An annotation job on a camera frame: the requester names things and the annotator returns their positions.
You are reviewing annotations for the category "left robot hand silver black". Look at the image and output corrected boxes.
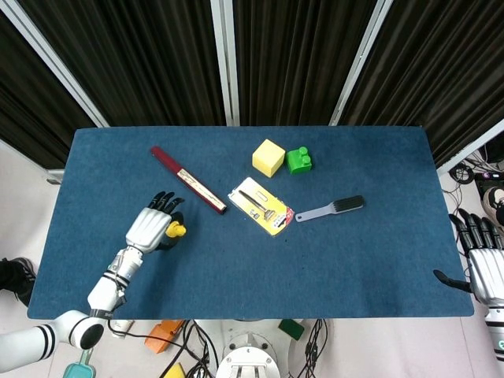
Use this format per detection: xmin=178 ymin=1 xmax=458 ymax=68
xmin=124 ymin=191 xmax=187 ymax=254

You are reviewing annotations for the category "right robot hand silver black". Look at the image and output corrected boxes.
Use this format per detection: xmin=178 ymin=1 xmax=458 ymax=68
xmin=432 ymin=208 xmax=504 ymax=305

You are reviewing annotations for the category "small yellow object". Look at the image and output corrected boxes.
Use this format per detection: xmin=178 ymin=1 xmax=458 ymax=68
xmin=165 ymin=221 xmax=187 ymax=239

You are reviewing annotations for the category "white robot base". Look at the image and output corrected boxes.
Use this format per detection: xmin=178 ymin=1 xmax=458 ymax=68
xmin=195 ymin=318 xmax=316 ymax=378

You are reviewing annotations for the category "orange plastic part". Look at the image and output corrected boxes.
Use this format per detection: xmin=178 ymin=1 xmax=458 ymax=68
xmin=143 ymin=319 xmax=186 ymax=354

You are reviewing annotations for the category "green toy building block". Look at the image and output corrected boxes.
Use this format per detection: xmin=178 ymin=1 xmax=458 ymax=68
xmin=285 ymin=146 xmax=317 ymax=175

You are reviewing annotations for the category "white and brown sneaker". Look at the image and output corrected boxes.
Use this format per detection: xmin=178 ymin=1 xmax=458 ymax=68
xmin=482 ymin=186 xmax=504 ymax=218

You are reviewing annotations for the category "dark red folded fan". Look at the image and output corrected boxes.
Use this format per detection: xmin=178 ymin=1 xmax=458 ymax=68
xmin=150 ymin=146 xmax=228 ymax=216

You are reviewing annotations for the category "white paper cup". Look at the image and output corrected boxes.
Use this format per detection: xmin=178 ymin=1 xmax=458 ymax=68
xmin=109 ymin=319 xmax=135 ymax=339

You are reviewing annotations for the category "blue felt table mat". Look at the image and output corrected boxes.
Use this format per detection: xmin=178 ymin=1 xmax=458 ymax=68
xmin=26 ymin=124 xmax=476 ymax=321

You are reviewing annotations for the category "razor in yellow blister pack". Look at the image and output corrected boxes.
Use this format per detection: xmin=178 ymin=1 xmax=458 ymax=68
xmin=228 ymin=176 xmax=295 ymax=237

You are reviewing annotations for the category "black shoe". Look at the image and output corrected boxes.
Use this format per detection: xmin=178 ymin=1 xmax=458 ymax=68
xmin=0 ymin=257 xmax=36 ymax=308

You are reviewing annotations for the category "yellow foam cube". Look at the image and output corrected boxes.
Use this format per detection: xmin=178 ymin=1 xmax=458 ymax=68
xmin=251 ymin=138 xmax=286 ymax=179

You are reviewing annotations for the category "yellow block on floor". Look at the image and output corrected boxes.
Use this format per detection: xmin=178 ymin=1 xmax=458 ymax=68
xmin=162 ymin=361 xmax=188 ymax=378

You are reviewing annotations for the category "teal dustpan on floor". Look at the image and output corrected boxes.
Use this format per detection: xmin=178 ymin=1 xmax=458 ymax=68
xmin=62 ymin=346 xmax=98 ymax=378

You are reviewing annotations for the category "grey brush with black bristles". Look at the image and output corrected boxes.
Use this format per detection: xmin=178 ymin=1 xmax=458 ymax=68
xmin=295 ymin=195 xmax=366 ymax=224

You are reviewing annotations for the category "green block on floor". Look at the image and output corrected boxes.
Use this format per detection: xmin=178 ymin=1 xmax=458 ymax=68
xmin=278 ymin=319 xmax=306 ymax=339

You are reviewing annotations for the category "black cable bundle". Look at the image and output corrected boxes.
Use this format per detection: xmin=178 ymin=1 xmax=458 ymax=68
xmin=443 ymin=147 xmax=504 ymax=216

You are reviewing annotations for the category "black cable on floor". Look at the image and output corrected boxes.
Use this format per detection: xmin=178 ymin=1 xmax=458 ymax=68
xmin=106 ymin=319 xmax=221 ymax=378

